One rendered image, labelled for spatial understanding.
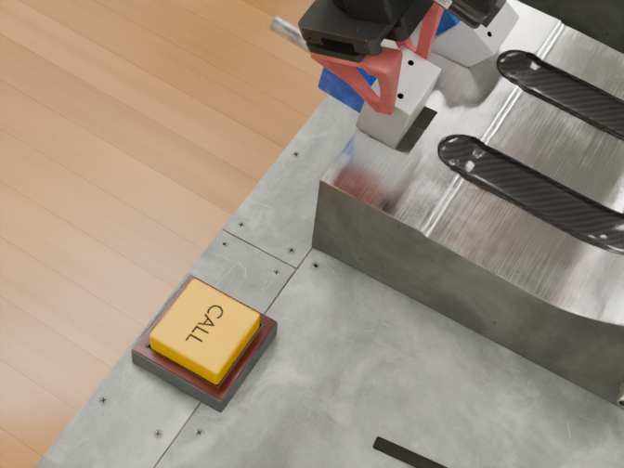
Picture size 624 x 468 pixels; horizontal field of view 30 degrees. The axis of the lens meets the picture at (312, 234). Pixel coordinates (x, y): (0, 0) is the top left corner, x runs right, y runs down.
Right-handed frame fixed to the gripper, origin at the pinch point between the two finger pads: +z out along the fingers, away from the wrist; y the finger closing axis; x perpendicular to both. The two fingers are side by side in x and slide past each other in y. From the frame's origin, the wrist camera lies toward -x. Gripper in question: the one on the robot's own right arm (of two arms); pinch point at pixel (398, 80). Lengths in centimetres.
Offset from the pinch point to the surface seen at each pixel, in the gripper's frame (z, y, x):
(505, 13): 3.7, 12.4, -2.2
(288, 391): 12.4, -21.3, 0.8
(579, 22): 14.7, 24.0, -2.3
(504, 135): 8.0, 3.7, -5.6
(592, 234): 11.7, -0.6, -14.5
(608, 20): 14.7, 24.8, -4.8
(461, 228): 7.5, -6.2, -7.0
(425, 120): 7.0, 2.5, 0.6
